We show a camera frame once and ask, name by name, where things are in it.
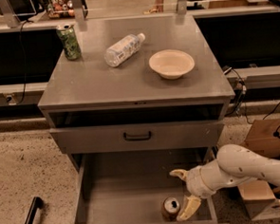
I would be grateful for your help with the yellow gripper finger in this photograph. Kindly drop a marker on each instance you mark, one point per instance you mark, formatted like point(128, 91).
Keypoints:
point(189, 208)
point(181, 174)

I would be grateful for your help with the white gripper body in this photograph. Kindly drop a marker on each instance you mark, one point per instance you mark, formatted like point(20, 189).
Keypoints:
point(194, 181)

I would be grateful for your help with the orange soda can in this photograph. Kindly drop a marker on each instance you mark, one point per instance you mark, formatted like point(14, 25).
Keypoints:
point(170, 208)

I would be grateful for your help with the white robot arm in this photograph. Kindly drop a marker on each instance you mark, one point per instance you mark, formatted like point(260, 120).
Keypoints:
point(234, 164)

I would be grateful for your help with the closed grey drawer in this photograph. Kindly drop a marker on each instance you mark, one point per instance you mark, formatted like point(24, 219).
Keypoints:
point(167, 135)

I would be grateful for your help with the open grey bottom drawer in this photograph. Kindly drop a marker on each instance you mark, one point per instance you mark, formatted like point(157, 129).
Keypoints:
point(130, 187)

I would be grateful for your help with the grey drawer cabinet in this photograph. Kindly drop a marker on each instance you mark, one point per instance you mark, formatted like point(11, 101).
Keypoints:
point(89, 92)

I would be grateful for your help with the green soda can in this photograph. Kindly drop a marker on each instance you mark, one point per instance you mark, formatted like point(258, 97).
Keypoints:
point(70, 42)

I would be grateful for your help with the white bowl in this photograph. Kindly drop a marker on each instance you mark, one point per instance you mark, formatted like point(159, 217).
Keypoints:
point(171, 64)

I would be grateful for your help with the clear plastic water bottle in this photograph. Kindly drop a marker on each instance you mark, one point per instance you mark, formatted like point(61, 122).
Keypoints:
point(123, 49)

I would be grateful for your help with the black bar on floor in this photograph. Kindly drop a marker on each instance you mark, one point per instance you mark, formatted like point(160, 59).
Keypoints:
point(36, 204)

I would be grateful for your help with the basket of colourful items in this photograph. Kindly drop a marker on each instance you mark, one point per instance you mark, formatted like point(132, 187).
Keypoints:
point(60, 8)

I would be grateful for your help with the black drawer handle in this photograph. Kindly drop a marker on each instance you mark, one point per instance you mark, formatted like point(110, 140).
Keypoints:
point(141, 137)

